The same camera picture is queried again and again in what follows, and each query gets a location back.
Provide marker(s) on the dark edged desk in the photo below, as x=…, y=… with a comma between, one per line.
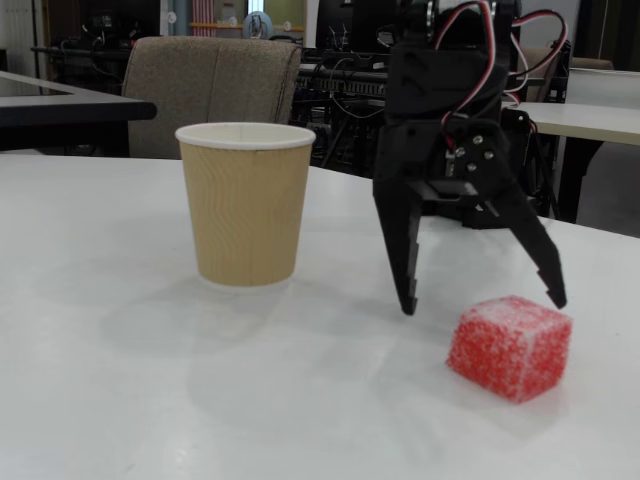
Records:
x=75, y=107

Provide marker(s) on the beige fabric chair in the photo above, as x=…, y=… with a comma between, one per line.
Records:
x=200, y=80

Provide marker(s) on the blue round object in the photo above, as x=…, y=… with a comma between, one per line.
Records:
x=257, y=25

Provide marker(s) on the black equipment rack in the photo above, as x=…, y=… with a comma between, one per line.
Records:
x=345, y=90

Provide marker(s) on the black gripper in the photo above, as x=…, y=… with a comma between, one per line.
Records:
x=411, y=155

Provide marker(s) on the white background table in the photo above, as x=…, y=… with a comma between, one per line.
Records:
x=590, y=122

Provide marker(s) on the red foam cube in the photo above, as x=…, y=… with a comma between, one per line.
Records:
x=505, y=350

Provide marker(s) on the brown ribbed paper cup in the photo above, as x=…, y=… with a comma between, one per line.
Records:
x=245, y=210

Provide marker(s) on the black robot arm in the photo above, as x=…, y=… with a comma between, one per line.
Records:
x=520, y=150

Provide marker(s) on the dark cluttered bench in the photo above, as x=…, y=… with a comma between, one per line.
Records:
x=100, y=50

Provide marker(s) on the beige background chair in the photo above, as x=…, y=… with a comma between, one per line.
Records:
x=537, y=65
x=592, y=63

